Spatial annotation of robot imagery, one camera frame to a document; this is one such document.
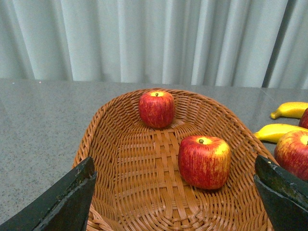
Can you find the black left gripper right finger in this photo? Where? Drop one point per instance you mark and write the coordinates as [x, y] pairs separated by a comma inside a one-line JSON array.
[[284, 196]]

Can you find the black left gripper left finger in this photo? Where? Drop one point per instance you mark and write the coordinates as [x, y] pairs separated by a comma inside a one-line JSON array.
[[64, 206]]

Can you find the red apple large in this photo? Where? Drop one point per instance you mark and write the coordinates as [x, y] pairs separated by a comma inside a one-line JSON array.
[[291, 153]]

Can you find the yellow banana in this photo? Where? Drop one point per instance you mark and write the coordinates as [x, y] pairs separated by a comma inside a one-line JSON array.
[[290, 109], [273, 132]]

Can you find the left brown wicker basket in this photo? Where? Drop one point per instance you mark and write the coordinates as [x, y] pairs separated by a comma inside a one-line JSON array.
[[138, 185]]

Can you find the near red yellow apple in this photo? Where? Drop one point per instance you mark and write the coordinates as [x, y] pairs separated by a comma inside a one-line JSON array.
[[204, 161]]

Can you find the grey white curtain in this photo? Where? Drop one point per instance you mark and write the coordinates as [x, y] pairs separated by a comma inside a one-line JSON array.
[[245, 43]]

